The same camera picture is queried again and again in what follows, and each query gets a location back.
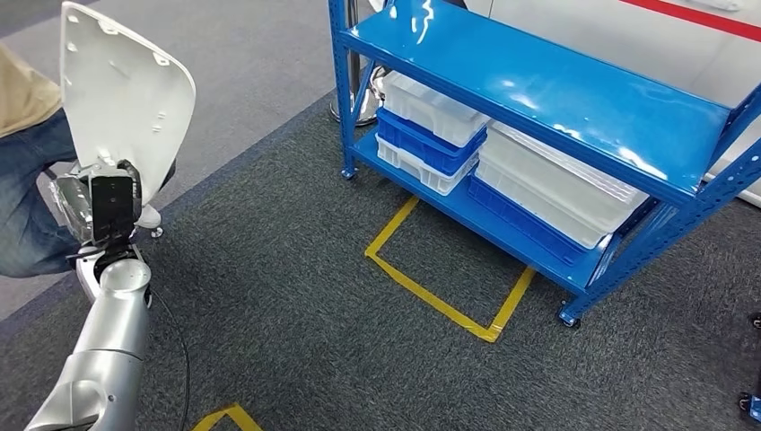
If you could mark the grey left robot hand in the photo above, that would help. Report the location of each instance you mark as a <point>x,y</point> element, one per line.
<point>68,208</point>

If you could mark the white plastic car body part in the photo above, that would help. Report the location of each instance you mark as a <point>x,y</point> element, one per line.
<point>125,101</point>

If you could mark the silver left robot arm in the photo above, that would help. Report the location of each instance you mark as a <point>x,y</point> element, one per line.
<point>113,333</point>

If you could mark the blue metal shelf rack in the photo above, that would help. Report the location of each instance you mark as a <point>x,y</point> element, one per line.
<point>756,410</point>
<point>535,77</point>

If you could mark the person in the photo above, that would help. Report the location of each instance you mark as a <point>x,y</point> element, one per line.
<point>30,208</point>

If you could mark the yellow floor tape rectangle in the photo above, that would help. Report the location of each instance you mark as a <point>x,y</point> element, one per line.
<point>440,303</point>
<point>235,411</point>

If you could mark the small white plastic bin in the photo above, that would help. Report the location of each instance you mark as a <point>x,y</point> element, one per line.
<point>416,172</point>

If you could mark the large blue plastic bin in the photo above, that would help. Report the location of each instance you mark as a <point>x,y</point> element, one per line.
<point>523,223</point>

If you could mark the large white plastic bin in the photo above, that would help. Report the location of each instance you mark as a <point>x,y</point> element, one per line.
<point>553,184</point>

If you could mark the white car with red stripe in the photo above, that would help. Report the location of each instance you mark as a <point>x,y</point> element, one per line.
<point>594,36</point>

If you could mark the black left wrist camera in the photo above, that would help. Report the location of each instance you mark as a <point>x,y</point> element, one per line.
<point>113,208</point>

